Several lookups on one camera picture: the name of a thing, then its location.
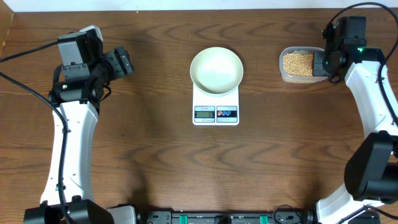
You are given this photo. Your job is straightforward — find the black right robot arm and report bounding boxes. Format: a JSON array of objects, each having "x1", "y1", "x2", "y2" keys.
[{"x1": 313, "y1": 16, "x2": 397, "y2": 223}]

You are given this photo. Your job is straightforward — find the white digital kitchen scale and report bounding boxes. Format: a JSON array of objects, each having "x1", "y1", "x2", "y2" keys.
[{"x1": 192, "y1": 85, "x2": 239, "y2": 126}]

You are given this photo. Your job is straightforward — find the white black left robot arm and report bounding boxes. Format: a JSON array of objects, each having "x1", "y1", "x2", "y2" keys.
[{"x1": 24, "y1": 26, "x2": 136, "y2": 223}]

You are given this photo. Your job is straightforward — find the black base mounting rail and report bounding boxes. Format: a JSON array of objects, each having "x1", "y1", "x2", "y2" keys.
[{"x1": 107, "y1": 203, "x2": 382, "y2": 224}]

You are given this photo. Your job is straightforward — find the black left camera cable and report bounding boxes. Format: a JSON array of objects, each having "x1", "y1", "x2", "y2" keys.
[{"x1": 0, "y1": 40, "x2": 72, "y2": 224}]

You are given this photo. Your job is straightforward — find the tan soybeans pile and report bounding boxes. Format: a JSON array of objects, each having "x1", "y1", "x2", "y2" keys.
[{"x1": 283, "y1": 53, "x2": 313, "y2": 77}]

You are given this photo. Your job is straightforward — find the cream round bowl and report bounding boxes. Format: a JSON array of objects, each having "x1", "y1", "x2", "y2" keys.
[{"x1": 190, "y1": 47, "x2": 244, "y2": 95}]

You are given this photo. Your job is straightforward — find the clear plastic container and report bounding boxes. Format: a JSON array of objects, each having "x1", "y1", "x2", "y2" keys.
[{"x1": 279, "y1": 47, "x2": 327, "y2": 84}]

